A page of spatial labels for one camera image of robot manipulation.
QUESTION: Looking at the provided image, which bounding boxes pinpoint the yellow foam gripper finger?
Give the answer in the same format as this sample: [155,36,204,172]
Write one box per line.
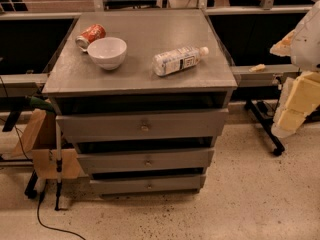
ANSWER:
[270,30,295,57]
[271,71,320,138]

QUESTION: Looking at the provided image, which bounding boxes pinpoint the grey top drawer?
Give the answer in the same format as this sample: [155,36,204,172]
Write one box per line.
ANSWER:
[56,109,228,143]

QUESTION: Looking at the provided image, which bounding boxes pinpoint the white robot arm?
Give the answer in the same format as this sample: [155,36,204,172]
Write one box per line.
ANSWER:
[270,1,320,138]

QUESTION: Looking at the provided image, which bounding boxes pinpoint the grey middle drawer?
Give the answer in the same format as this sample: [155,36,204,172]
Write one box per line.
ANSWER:
[78,148,214,174]

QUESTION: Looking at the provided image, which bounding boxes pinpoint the grey drawer cabinet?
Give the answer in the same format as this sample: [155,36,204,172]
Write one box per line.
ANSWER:
[43,9,237,181]

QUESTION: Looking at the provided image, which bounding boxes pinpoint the small yellow foam piece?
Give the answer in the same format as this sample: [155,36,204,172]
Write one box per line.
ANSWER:
[249,64,266,72]

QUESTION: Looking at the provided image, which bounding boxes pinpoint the clear plastic water bottle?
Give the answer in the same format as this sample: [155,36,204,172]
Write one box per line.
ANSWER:
[152,46,209,77]

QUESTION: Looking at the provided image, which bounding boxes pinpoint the white ceramic bowl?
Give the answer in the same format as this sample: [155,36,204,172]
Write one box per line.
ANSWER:
[87,37,127,70]

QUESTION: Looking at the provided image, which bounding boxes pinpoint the red soda can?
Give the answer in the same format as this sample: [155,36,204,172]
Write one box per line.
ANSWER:
[75,24,106,51]

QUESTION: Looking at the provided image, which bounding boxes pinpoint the grey metal pole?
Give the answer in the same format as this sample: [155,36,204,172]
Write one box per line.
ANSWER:
[55,122,62,211]

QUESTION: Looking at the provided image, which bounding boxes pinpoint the brown cardboard box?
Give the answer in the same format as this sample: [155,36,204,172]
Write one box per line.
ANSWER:
[12,109,82,179]

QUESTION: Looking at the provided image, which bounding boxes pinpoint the green handled tool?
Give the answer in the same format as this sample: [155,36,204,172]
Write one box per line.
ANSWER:
[0,96,54,132]

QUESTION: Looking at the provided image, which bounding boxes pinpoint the black floor cable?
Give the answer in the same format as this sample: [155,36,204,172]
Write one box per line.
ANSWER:
[36,190,87,240]

